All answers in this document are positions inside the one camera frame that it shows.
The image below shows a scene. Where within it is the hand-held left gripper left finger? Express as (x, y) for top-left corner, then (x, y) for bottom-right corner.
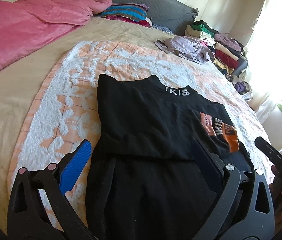
(6, 139), (99, 240)

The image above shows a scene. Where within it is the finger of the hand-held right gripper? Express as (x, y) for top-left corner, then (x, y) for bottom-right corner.
(254, 136), (282, 167)

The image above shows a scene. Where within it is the white patterned cloth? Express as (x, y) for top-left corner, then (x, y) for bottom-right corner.
(242, 90), (254, 103)

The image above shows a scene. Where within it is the purple crumpled cloth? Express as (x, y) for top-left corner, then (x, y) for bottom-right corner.
(233, 80), (251, 96)

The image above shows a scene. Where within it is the lilac crumpled garment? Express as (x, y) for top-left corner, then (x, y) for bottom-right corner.
(155, 36), (216, 64)

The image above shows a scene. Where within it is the blue striped pillow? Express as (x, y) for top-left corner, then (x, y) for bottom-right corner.
(101, 3), (149, 23)

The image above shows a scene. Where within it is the peach and white tufted quilt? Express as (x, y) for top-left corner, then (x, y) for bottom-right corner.
(8, 41), (276, 233)

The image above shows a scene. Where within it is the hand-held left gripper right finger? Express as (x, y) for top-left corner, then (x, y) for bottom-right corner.
(190, 137), (275, 240)

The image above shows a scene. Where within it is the pink blanket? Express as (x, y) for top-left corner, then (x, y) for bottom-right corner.
(0, 0), (113, 85)

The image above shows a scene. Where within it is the grey quilted headboard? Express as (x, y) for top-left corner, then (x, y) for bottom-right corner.
(69, 0), (199, 34)

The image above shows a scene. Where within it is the beige bed sheet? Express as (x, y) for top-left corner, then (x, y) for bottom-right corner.
(0, 15), (177, 220)

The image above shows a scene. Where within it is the pile of folded clothes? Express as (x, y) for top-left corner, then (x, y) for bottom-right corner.
(185, 20), (244, 76)

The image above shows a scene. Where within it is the black printed t-shirt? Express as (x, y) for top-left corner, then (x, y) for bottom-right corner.
(85, 74), (254, 240)

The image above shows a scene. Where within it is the magenta patterned pillow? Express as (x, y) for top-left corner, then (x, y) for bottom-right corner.
(106, 15), (153, 28)

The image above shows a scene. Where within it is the pale curtain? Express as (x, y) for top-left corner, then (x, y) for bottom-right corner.
(243, 0), (282, 155)

